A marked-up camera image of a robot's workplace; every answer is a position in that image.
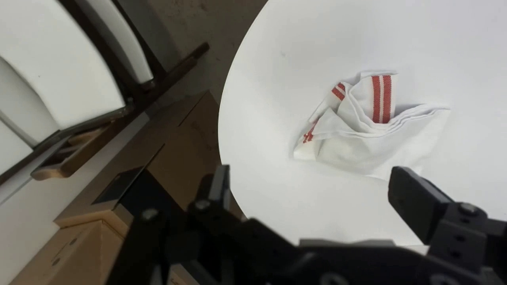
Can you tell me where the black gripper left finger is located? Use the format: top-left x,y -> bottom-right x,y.
189,163 -> 276,250

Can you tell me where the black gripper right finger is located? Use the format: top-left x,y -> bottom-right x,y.
387,164 -> 507,259

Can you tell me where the white towel with red stripes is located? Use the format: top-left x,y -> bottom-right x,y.
292,69 -> 452,176

